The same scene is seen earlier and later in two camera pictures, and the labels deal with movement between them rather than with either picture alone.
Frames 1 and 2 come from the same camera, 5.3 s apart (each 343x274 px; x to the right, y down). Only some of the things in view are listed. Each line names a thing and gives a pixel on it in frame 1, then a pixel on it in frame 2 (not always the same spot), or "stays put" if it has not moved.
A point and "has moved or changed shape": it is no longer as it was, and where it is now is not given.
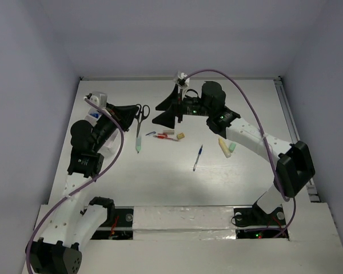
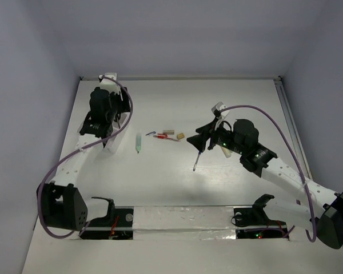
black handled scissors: (142, 113) has moved or changed shape
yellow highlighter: (224, 148) stays put
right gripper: (167, 118) -> (199, 140)
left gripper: (125, 114) -> (121, 98)
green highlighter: (138, 144) stays put
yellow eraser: (180, 136) stays put
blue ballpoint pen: (199, 152) stays put
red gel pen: (160, 137) stays put
